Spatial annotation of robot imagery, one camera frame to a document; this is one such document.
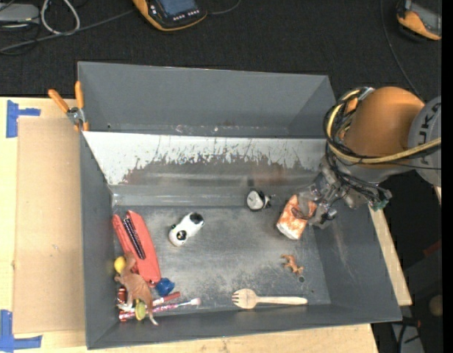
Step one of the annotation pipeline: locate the grey metal bin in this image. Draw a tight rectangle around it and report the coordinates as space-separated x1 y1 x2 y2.
76 60 404 350

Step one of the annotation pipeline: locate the red stapler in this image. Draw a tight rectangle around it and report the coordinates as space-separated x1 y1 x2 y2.
112 210 163 285

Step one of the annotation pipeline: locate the small black and white toy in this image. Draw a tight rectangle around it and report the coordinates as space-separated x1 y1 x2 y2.
246 189 274 213

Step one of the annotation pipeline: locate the pink toothbrush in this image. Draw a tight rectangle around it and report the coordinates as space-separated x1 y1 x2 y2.
118 297 202 322

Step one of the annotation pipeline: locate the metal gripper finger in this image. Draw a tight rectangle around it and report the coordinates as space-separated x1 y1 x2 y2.
307 211 326 229
296 191 314 218

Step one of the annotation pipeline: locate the red pen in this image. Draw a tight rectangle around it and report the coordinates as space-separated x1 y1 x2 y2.
151 290 182 307

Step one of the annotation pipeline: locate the small brown toy horse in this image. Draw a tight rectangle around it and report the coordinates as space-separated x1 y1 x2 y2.
280 253 305 276

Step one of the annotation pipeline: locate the brown toy kangaroo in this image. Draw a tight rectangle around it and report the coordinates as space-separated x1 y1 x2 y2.
114 252 160 327

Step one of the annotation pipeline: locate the black and white toy cow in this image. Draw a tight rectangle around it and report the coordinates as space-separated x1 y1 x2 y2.
168 211 206 248

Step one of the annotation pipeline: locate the yellow-green round toy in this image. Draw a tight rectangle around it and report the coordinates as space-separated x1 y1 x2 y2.
134 299 148 322

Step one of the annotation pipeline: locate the pale wooden fork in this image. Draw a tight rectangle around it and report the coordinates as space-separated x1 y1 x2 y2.
231 288 309 310

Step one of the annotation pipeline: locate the orange and white packet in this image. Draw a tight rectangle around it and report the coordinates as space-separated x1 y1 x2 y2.
276 194 318 240

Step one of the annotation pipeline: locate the brown cardboard board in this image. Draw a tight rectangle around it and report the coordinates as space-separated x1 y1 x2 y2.
12 115 86 335

